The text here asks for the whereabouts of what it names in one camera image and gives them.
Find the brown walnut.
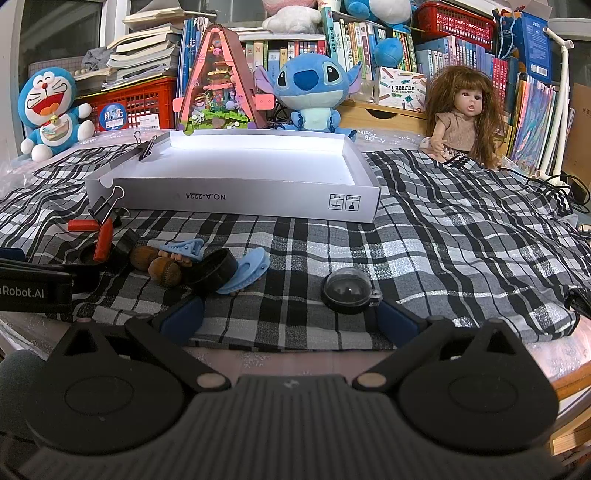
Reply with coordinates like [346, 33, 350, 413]
[130, 245, 158, 272]
[148, 256, 182, 288]

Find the red plastic peg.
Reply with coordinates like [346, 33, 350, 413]
[93, 218, 113, 263]
[67, 220, 101, 232]

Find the clear dome black capsule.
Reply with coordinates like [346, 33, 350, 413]
[321, 267, 383, 315]

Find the black round cap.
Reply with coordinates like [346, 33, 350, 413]
[187, 248, 238, 296]

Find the black binder clip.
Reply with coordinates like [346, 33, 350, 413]
[88, 186, 125, 226]

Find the light blue plastic clip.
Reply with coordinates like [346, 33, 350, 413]
[158, 238, 204, 261]

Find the black clip on box edge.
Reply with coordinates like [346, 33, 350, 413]
[133, 130, 158, 161]

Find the white cardboard box tray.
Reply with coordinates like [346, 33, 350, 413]
[84, 129, 381, 223]

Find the Doraemon plush toy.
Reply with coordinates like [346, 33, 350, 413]
[18, 67, 94, 162]

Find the red plastic crate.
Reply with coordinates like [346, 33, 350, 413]
[74, 76, 176, 132]

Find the brown haired baby doll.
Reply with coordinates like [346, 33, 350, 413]
[419, 65, 503, 169]

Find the wooden drawer box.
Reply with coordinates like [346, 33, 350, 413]
[338, 100, 427, 134]

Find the white label printer box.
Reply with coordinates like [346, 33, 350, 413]
[375, 67, 428, 112]

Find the pink triangular miniature house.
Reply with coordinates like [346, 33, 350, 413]
[176, 24, 267, 135]

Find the stack of paper books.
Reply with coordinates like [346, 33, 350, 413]
[74, 3, 217, 95]

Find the row of upright books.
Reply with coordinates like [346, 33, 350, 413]
[177, 6, 576, 176]

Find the Stitch plush toy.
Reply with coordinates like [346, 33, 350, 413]
[253, 53, 362, 141]

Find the red plastic basket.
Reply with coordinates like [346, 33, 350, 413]
[414, 1, 496, 51]

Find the blue cardboard box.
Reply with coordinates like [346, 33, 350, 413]
[493, 7, 552, 83]

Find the blue penguin plush toy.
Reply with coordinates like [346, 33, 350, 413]
[344, 0, 413, 68]

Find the pink bunny plush toy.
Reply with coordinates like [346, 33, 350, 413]
[262, 0, 322, 34]

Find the black cable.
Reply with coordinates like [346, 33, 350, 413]
[498, 166, 591, 218]

